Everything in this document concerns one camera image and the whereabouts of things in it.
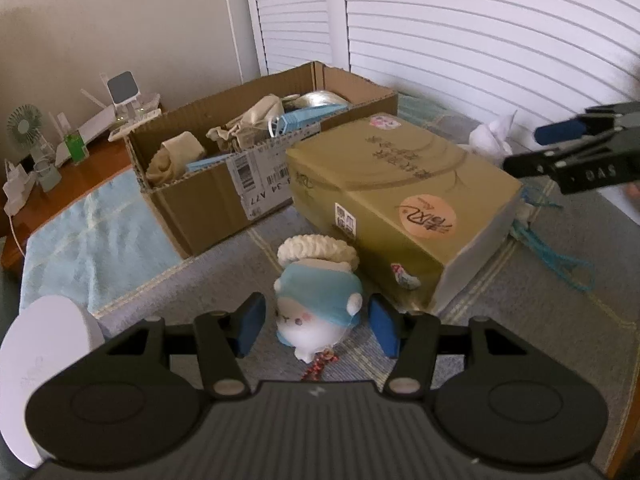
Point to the white remote control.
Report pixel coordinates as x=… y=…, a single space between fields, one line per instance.
x=132 y=130

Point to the cream cloth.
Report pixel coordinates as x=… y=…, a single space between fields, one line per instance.
x=250 y=115

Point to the narrow white louvered door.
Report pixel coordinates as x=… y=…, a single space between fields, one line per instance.
x=295 y=15

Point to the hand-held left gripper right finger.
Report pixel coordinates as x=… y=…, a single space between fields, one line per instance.
x=385 y=330

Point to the blue and white plush toy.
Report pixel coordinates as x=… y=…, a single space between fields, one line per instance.
x=310 y=320

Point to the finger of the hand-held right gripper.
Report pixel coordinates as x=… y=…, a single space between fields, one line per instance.
x=557 y=131
x=535 y=164

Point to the green bottle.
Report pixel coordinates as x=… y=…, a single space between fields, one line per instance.
x=75 y=147

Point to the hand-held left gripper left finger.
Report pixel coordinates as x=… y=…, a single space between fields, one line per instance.
x=250 y=325

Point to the brown cardboard box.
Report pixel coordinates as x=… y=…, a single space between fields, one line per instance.
x=210 y=210

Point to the wide white louvered door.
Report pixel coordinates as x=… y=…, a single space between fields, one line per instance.
x=475 y=35

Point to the white router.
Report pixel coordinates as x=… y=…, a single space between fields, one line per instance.
x=97 y=127

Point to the puffy blue face mask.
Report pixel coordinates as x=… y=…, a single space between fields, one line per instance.
x=305 y=117

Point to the olive tissue paper pack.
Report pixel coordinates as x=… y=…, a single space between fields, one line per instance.
x=400 y=195

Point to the white stand with screen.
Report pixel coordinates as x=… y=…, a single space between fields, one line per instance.
x=121 y=91

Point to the clear jar with white lid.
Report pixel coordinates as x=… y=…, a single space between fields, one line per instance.
x=45 y=350

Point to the small green desk fan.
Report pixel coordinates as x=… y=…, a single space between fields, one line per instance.
x=25 y=125

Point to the white power strip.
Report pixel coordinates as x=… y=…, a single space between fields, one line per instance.
x=17 y=185

